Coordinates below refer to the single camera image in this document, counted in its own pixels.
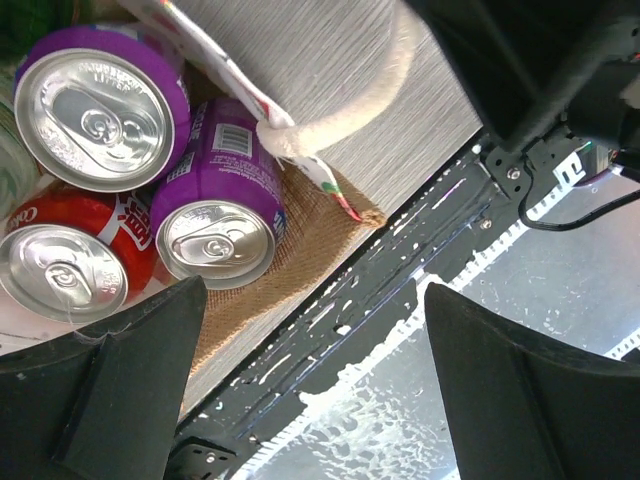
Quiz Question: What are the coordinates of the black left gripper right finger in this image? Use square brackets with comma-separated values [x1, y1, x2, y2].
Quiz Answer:
[425, 283, 639, 479]

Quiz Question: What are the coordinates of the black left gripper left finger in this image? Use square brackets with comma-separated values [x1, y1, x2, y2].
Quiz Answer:
[1, 277, 207, 479]

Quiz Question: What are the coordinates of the clear glass bottle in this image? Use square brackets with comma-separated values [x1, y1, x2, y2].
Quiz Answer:
[0, 61, 42, 219]

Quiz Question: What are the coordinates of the purple soda can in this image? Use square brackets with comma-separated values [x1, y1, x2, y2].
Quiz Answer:
[14, 23, 191, 193]
[151, 98, 286, 290]

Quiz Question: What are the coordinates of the green glass bottle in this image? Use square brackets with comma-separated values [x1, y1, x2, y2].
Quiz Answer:
[1, 0, 92, 55]

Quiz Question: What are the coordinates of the brown canvas tote bag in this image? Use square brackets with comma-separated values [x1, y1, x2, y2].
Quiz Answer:
[0, 0, 426, 416]

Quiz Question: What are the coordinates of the red soda can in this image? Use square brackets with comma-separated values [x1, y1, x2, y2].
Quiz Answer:
[1, 181, 157, 323]

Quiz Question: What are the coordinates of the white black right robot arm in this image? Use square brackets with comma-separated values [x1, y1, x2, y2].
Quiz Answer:
[410, 0, 639, 152]

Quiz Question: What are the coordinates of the black mounting base rail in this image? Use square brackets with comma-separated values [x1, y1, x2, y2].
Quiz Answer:
[165, 134, 639, 479]

